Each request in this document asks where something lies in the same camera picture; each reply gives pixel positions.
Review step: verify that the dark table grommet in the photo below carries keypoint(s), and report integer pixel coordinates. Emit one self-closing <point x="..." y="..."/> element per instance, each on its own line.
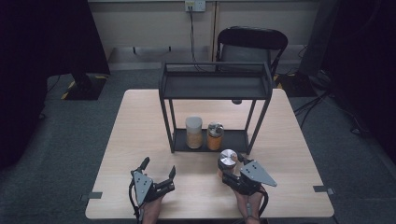
<point x="236" y="101"/>

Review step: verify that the black folding chair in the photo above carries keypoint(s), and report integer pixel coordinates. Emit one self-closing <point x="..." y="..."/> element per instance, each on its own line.
<point x="252" y="37"/>

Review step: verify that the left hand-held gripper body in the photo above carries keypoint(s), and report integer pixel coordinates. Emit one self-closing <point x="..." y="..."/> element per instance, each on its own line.
<point x="142" y="184"/>

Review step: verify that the grey tape piece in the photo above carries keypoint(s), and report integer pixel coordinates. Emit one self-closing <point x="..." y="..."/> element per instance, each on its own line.
<point x="95" y="195"/>
<point x="320" y="188"/>

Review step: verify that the person's right hand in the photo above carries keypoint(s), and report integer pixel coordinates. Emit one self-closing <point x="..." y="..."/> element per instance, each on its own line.
<point x="250" y="205"/>

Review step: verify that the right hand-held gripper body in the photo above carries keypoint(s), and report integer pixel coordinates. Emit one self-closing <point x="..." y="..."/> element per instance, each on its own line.
<point x="257" y="174"/>

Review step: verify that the black stand base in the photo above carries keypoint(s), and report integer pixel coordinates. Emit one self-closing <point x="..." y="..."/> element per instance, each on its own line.
<point x="84" y="88"/>

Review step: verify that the black metal two-tier rack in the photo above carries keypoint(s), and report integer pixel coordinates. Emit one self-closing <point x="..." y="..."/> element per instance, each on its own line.
<point x="214" y="87"/>

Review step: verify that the person's left hand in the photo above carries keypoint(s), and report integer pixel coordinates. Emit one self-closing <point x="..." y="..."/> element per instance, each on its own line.
<point x="152" y="213"/>

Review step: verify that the grey-lidded jar of yellow grains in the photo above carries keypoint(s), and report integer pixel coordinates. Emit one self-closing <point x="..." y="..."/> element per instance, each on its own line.
<point x="193" y="124"/>

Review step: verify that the steel-lidded spice jar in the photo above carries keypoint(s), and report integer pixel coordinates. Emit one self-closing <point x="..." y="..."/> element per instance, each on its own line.
<point x="215" y="140"/>
<point x="228" y="157"/>

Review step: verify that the black floor plate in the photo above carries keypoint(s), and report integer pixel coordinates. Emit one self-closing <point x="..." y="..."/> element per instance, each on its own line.
<point x="295" y="85"/>

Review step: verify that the dark curtain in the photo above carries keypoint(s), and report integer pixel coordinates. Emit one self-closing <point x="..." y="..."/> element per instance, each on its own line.
<point x="367" y="62"/>
<point x="31" y="62"/>

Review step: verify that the white wall socket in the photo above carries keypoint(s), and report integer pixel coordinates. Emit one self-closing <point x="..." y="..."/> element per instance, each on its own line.
<point x="195" y="5"/>

